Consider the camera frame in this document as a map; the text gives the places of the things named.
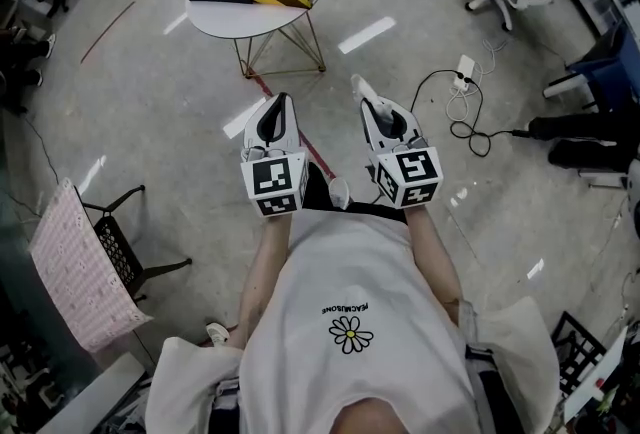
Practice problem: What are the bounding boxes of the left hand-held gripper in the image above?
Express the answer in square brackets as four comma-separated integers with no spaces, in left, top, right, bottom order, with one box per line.
[240,92,311,220]

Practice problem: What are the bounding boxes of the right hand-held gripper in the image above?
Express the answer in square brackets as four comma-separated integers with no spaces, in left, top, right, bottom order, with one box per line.
[360,96,446,211]

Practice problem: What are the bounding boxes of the white item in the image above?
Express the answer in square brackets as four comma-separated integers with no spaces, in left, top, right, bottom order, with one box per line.
[349,73,399,126]

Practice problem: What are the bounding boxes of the person's left forearm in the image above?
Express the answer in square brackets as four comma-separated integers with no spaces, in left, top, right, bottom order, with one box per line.
[237,211,294,349]

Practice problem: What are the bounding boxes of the person's right forearm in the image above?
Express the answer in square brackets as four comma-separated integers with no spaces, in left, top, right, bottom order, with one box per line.
[403,206,464,326]

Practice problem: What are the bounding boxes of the person's white shoe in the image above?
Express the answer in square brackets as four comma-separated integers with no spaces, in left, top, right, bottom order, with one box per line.
[328,177,354,210]
[205,321,231,347]

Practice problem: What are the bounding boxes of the person's black trousers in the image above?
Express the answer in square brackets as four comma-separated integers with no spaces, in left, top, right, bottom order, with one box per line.
[301,161,409,224]

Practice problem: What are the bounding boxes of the white power strip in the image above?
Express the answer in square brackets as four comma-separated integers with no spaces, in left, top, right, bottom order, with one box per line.
[451,53,477,93]

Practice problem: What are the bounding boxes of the round white table gold legs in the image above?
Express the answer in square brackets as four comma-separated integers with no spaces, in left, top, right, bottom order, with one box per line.
[184,0,329,80]

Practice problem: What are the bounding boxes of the person's white flower-print shirt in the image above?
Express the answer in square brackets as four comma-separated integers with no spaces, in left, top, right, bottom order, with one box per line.
[238,210,476,434]

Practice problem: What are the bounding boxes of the black metal chair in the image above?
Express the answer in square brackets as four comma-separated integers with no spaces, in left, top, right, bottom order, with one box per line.
[73,184,194,306]

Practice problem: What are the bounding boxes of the blue chair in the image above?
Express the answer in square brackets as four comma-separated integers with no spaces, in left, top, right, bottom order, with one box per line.
[543,20,640,116]

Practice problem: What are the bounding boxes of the pink patterned cloth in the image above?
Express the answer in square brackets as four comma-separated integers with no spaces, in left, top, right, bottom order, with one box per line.
[28,176,153,354]

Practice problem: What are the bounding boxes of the person's cream open jacket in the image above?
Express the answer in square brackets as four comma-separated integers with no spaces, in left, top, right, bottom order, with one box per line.
[144,295,562,434]

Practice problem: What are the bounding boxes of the black metal rack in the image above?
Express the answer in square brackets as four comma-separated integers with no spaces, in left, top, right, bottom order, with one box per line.
[549,310,609,397]

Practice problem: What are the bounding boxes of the white board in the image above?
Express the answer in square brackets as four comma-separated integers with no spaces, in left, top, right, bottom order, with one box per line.
[562,325,630,424]

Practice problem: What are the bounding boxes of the white cable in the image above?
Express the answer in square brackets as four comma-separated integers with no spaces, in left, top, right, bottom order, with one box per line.
[444,38,510,124]

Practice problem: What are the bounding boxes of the black cable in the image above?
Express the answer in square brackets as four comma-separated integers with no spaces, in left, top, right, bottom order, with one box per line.
[409,68,532,159]

